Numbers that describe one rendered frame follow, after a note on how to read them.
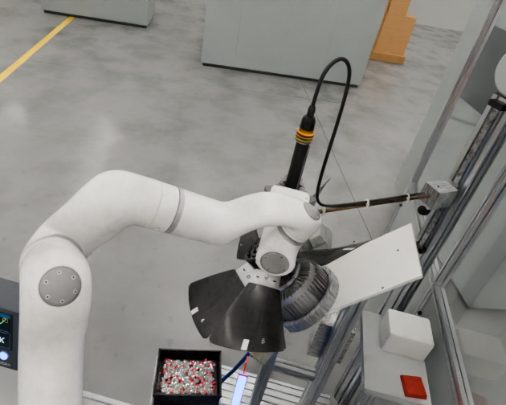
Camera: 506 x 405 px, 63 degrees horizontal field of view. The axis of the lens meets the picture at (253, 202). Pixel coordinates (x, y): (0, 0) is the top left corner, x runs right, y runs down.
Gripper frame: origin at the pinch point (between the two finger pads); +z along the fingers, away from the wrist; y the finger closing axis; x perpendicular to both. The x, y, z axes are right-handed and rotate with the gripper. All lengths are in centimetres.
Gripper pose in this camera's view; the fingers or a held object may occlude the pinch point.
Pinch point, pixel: (291, 183)
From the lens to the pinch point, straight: 111.2
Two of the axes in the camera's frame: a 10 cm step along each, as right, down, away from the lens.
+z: 1.9, -5.6, 8.1
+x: 1.7, -7.9, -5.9
